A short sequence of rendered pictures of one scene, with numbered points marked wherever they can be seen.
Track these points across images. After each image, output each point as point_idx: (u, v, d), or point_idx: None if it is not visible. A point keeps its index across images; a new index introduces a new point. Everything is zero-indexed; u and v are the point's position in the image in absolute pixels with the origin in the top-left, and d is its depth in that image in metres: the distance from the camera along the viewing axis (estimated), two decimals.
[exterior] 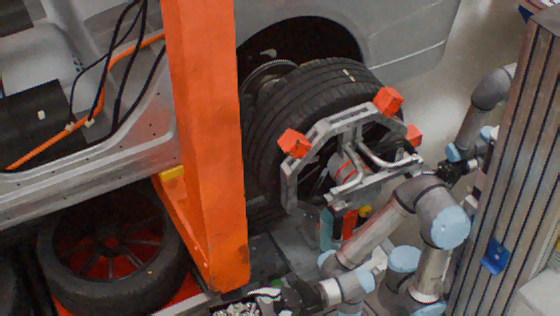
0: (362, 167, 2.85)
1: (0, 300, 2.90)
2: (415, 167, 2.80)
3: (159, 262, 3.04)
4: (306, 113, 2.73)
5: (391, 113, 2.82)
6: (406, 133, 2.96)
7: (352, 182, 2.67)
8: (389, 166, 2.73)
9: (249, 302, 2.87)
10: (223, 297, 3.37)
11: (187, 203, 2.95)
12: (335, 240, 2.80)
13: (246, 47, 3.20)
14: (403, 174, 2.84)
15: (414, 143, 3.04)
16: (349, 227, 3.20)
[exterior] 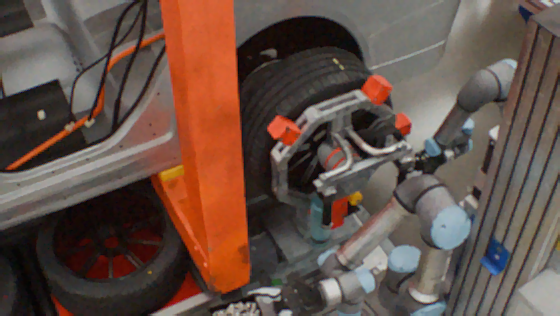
0: (352, 154, 2.90)
1: (0, 300, 2.90)
2: (404, 154, 2.84)
3: (159, 262, 3.04)
4: (296, 100, 2.78)
5: (380, 101, 2.87)
6: (395, 121, 3.00)
7: (341, 168, 2.72)
8: (378, 153, 2.78)
9: (249, 302, 2.87)
10: (223, 297, 3.37)
11: (187, 203, 2.95)
12: (324, 226, 2.85)
13: (246, 47, 3.20)
14: (392, 161, 2.89)
15: (404, 132, 3.09)
16: (340, 215, 3.25)
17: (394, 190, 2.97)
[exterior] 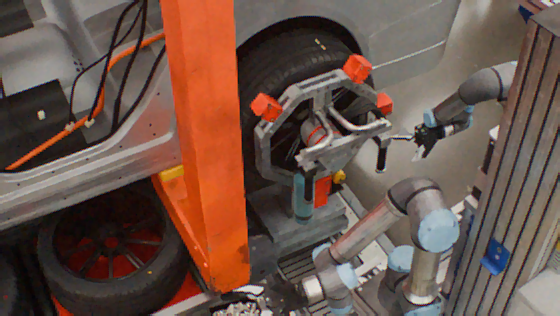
0: (333, 131, 2.99)
1: (0, 300, 2.90)
2: (384, 131, 2.93)
3: (159, 262, 3.04)
4: (278, 79, 2.86)
5: (360, 80, 2.95)
6: (376, 100, 3.09)
7: (321, 143, 2.80)
8: (358, 129, 2.86)
9: (249, 302, 2.87)
10: (223, 297, 3.37)
11: (187, 203, 2.95)
12: (306, 201, 2.93)
13: (246, 47, 3.20)
14: (372, 138, 2.97)
15: (385, 111, 3.17)
16: (324, 193, 3.33)
17: (375, 167, 3.06)
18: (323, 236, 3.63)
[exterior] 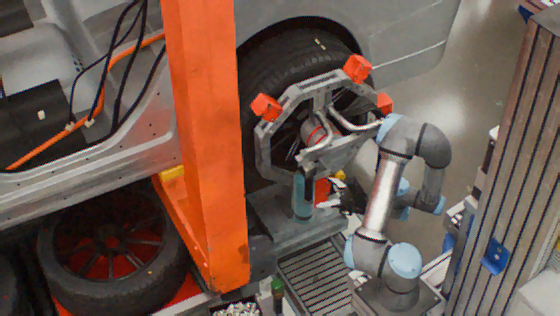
0: (333, 131, 2.99)
1: (0, 300, 2.90)
2: None
3: (159, 262, 3.04)
4: (278, 79, 2.86)
5: (360, 80, 2.95)
6: (376, 100, 3.09)
7: (321, 143, 2.80)
8: (358, 129, 2.86)
9: (249, 302, 2.87)
10: (223, 297, 3.37)
11: (187, 203, 2.95)
12: (306, 201, 2.93)
13: (246, 47, 3.20)
14: (372, 138, 2.97)
15: (385, 111, 3.17)
16: (324, 193, 3.33)
17: (375, 167, 3.06)
18: (323, 236, 3.63)
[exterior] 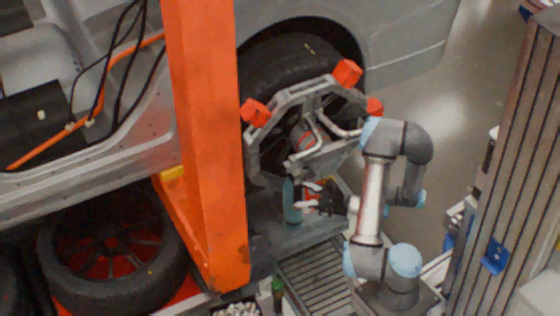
0: (323, 137, 2.97)
1: (0, 300, 2.90)
2: None
3: (159, 262, 3.04)
4: (266, 84, 2.84)
5: (350, 85, 2.93)
6: (366, 105, 3.07)
7: (310, 149, 2.78)
8: (347, 135, 2.84)
9: (249, 302, 2.87)
10: (223, 297, 3.37)
11: (187, 203, 2.95)
12: (295, 207, 2.91)
13: (246, 47, 3.20)
14: None
15: (376, 116, 3.15)
16: (314, 199, 3.31)
17: None
18: (324, 237, 3.63)
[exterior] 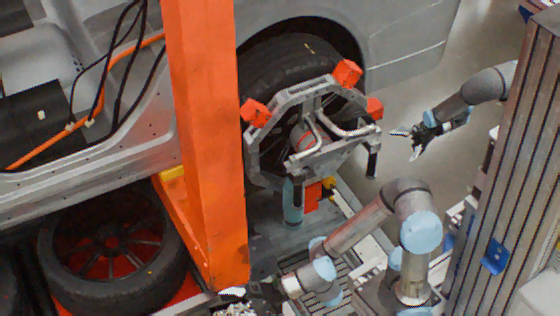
0: (323, 137, 2.97)
1: (0, 300, 2.90)
2: (374, 137, 2.91)
3: (159, 262, 3.04)
4: (266, 84, 2.84)
5: (350, 85, 2.93)
6: (366, 105, 3.07)
7: (310, 149, 2.78)
8: (347, 135, 2.84)
9: (249, 302, 2.87)
10: (223, 297, 3.37)
11: (187, 203, 2.95)
12: (295, 207, 2.91)
13: (246, 47, 3.20)
14: (362, 144, 2.95)
15: (376, 116, 3.15)
16: (314, 199, 3.31)
17: (365, 173, 3.04)
18: (324, 237, 3.63)
